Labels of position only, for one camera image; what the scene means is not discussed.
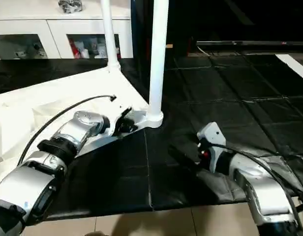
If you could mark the white plastic table leg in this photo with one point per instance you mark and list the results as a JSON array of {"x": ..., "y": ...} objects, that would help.
[
  {"x": 158, "y": 54},
  {"x": 109, "y": 34}
]

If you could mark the white plastic table top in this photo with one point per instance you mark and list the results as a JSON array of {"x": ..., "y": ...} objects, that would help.
[{"x": 43, "y": 103}]

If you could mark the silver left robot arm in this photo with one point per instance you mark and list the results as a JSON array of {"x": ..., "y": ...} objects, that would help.
[{"x": 53, "y": 157}]

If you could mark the black work mat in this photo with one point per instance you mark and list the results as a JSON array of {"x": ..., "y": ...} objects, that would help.
[{"x": 215, "y": 98}]

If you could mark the small yellow label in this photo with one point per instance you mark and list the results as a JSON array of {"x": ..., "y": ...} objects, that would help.
[{"x": 169, "y": 46}]

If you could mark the white glass-door cabinet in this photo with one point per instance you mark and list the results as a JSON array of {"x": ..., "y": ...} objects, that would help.
[{"x": 53, "y": 22}]

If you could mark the black metal bar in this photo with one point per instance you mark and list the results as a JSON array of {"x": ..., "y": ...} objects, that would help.
[{"x": 259, "y": 44}]

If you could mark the crumpled silver object on cabinet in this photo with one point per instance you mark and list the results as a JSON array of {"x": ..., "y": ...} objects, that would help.
[{"x": 70, "y": 5}]

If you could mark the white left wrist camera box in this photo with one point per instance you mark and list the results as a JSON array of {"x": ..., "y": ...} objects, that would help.
[{"x": 119, "y": 114}]

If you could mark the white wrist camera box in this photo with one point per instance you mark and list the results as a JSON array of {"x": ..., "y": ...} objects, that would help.
[
  {"x": 119, "y": 114},
  {"x": 210, "y": 140}
]

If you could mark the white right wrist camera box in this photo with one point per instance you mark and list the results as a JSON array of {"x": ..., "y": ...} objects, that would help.
[{"x": 210, "y": 140}]

